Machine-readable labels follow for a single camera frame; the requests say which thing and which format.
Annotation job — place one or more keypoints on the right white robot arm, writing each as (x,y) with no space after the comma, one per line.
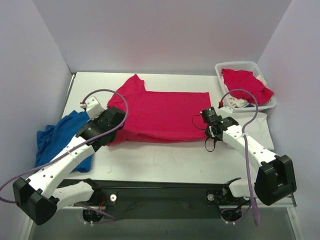
(270,177)

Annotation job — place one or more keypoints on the pink t shirt in basket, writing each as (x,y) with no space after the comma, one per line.
(245,80)

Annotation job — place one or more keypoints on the blue t shirt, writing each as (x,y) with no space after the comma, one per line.
(54,138)

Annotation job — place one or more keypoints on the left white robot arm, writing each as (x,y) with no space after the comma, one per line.
(40,196)

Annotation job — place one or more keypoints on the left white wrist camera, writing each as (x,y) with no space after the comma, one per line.
(92,107)

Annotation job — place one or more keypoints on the aluminium frame rail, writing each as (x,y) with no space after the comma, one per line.
(291,198)

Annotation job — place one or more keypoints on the white folded t shirt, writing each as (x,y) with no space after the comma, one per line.
(258,129)

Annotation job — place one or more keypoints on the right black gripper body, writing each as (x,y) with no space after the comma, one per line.
(207,116)

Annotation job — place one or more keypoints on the white plastic basket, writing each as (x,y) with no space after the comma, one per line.
(239,93)

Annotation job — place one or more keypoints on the pink t shirt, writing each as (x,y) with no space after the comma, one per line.
(159,117)
(245,80)

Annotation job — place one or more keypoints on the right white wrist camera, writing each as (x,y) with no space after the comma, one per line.
(225,108)

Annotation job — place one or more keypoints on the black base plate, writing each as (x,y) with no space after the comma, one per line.
(132,200)

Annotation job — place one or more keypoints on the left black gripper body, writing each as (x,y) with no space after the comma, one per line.
(116,116)

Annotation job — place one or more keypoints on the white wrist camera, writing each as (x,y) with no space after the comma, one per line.
(92,107)
(225,108)

